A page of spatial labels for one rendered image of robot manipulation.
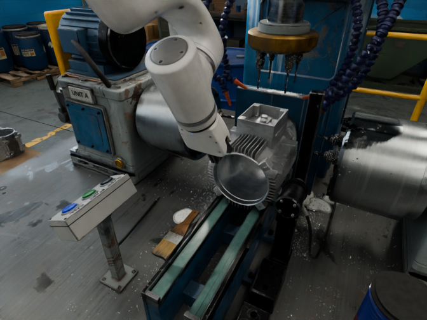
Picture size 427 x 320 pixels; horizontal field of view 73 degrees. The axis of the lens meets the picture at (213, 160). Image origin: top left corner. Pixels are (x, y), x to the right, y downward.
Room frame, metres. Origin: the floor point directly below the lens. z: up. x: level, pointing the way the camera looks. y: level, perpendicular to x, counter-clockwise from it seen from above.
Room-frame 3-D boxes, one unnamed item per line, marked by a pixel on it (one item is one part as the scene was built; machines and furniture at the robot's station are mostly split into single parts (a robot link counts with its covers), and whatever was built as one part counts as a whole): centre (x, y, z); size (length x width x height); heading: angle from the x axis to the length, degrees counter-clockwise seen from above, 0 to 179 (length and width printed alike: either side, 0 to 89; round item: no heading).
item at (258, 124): (0.71, -0.13, 1.11); 0.12 x 0.11 x 0.07; 151
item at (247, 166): (0.68, -0.11, 1.01); 0.20 x 0.19 x 0.19; 151
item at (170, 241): (0.62, 0.10, 0.80); 0.21 x 0.05 x 0.01; 152
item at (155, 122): (0.93, 0.15, 1.04); 0.37 x 0.25 x 0.25; 62
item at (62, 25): (1.03, 0.42, 1.16); 0.33 x 0.26 x 0.42; 62
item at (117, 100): (1.04, 0.37, 0.99); 0.35 x 0.31 x 0.37; 62
